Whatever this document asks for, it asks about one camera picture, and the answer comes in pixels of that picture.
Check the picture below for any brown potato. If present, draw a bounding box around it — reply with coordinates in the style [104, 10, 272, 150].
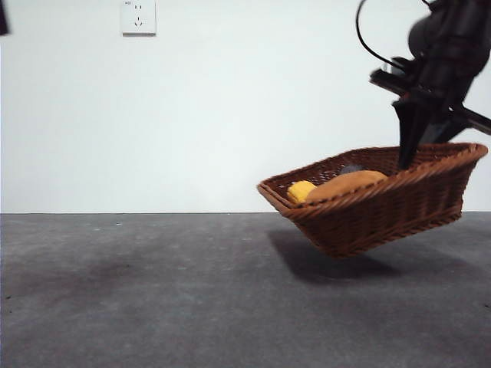
[305, 169, 389, 203]

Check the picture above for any brown wicker basket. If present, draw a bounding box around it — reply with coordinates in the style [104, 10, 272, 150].
[256, 142, 489, 260]

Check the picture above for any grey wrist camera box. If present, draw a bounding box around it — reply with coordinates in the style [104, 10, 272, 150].
[380, 57, 419, 84]

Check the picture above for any black cable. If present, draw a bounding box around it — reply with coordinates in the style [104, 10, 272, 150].
[354, 0, 400, 67]

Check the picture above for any white wall socket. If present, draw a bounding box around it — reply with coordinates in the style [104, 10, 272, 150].
[121, 0, 157, 38]

